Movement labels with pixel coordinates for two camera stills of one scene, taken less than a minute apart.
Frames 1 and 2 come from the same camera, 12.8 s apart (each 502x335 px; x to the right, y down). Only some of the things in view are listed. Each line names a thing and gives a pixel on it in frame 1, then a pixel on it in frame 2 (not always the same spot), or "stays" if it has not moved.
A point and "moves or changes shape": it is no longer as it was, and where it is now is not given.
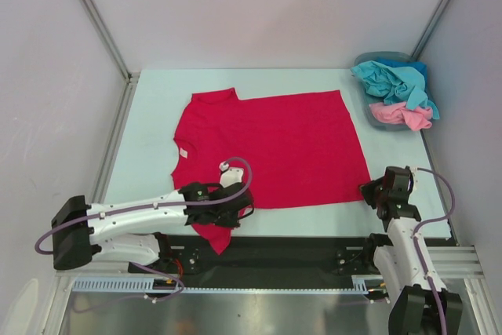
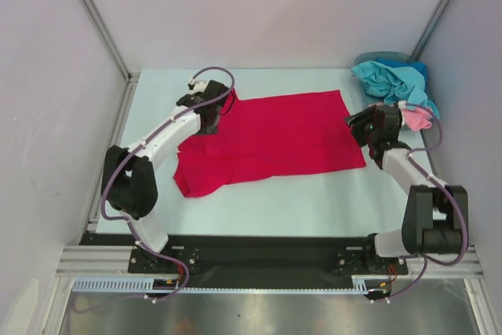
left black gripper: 231,222 -> 210,130
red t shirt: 296,150 moves or changes shape
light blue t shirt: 396,85 stays
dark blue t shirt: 397,62 stays
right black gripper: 372,193 -> 358,126
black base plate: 264,262 stays
